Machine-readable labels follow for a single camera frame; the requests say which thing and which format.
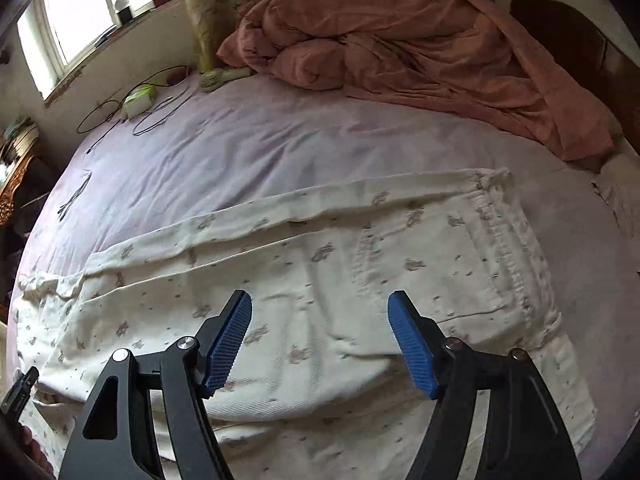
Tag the pink bed sheet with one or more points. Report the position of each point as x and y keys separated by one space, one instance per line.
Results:
x=280 y=145

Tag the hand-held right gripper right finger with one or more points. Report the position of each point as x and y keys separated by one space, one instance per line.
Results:
x=412 y=345

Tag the person's left hand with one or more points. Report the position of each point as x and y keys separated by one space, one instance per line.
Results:
x=37 y=452

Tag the yellow patterned curtain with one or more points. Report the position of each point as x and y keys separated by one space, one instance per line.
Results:
x=205 y=15

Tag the small globe lamp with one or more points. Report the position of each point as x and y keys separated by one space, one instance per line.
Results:
x=124 y=10

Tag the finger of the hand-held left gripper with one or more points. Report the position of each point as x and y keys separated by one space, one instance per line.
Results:
x=21 y=389

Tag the carved wooden desk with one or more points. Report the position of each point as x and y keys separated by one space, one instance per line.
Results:
x=17 y=185

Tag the small red box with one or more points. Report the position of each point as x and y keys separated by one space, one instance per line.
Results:
x=164 y=1

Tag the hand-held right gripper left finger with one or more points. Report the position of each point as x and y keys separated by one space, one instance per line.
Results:
x=230 y=340

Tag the white printed pants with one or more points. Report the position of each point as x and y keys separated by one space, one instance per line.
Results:
x=320 y=280

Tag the window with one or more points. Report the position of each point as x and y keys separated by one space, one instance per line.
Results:
x=75 y=15

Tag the pile of books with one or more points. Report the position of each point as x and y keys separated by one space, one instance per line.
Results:
x=20 y=135

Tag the salmon pink quilt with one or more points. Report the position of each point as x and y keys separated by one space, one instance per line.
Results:
x=410 y=40

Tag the wooden headboard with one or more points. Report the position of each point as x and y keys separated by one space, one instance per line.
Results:
x=565 y=30

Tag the pale pink pillow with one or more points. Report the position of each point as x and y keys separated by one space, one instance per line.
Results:
x=622 y=185

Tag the white comb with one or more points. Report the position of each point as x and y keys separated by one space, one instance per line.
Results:
x=220 y=77

